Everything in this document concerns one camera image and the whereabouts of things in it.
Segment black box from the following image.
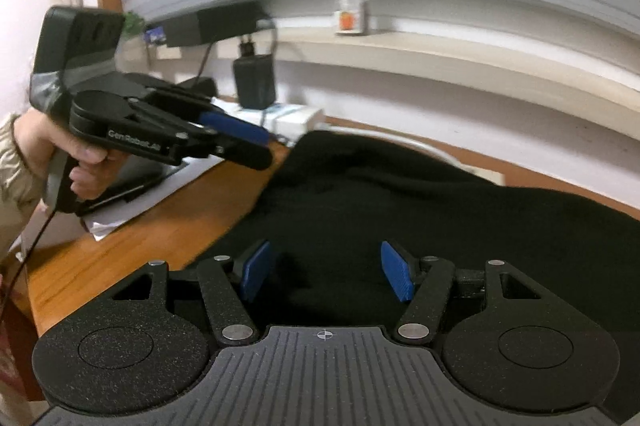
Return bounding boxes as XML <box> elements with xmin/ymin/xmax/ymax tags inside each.
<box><xmin>165</xmin><ymin>4</ymin><xmax>269</xmax><ymax>48</ymax></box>

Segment white window sill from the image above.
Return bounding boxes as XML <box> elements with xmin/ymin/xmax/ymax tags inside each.
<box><xmin>150</xmin><ymin>25</ymin><xmax>640</xmax><ymax>128</ymax></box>

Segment white power strip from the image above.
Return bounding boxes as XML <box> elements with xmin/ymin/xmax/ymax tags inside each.
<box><xmin>235</xmin><ymin>103</ymin><xmax>327</xmax><ymax>138</ymax></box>

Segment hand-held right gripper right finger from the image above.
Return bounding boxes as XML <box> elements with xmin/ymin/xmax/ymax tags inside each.
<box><xmin>381</xmin><ymin>240</ymin><xmax>546</xmax><ymax>347</ymax></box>

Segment clear jar with orange label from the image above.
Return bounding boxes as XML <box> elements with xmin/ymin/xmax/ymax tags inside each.
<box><xmin>334</xmin><ymin>0</ymin><xmax>372</xmax><ymax>37</ymax></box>

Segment person's left hand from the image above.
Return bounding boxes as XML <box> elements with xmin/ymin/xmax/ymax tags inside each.
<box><xmin>12</xmin><ymin>109</ymin><xmax>120</xmax><ymax>203</ymax></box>

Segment dark laptop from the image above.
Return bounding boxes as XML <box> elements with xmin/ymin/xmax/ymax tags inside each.
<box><xmin>75</xmin><ymin>155</ymin><xmax>192</xmax><ymax>218</ymax></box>

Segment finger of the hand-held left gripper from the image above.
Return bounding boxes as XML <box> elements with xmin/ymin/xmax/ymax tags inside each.
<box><xmin>175</xmin><ymin>126</ymin><xmax>275</xmax><ymax>173</ymax></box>
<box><xmin>150</xmin><ymin>87</ymin><xmax>273</xmax><ymax>146</ymax></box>

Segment white papers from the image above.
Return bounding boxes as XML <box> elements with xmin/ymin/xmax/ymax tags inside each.
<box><xmin>80</xmin><ymin>166</ymin><xmax>227</xmax><ymax>243</ymax></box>

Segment black garment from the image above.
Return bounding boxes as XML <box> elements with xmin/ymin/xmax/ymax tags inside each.
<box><xmin>185</xmin><ymin>129</ymin><xmax>640</xmax><ymax>357</ymax></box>

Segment black power adapter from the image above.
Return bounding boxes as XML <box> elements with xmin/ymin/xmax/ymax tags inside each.
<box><xmin>232</xmin><ymin>35</ymin><xmax>278</xmax><ymax>111</ymax></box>

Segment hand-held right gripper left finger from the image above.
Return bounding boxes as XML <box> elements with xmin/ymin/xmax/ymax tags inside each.
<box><xmin>107</xmin><ymin>240</ymin><xmax>273</xmax><ymax>347</ymax></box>

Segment black cable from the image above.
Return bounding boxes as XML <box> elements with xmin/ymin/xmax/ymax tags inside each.
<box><xmin>0</xmin><ymin>205</ymin><xmax>57</xmax><ymax>349</ymax></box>

